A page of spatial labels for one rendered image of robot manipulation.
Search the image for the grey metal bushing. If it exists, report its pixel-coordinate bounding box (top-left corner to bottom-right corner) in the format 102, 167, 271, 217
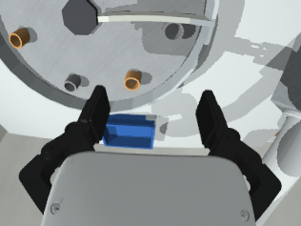
63, 74, 81, 92
162, 22, 184, 42

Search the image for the bronze bushing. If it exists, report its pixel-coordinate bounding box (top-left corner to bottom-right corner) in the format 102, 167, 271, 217
9, 29, 30, 49
124, 71, 141, 91

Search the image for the blue open crate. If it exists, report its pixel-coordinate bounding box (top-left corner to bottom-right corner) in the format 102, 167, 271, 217
102, 113, 155, 150

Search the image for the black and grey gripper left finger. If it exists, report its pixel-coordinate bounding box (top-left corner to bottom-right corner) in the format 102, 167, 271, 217
19, 85, 110, 215

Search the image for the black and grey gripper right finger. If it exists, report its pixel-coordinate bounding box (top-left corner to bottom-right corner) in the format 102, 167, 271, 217
195, 90, 282, 222

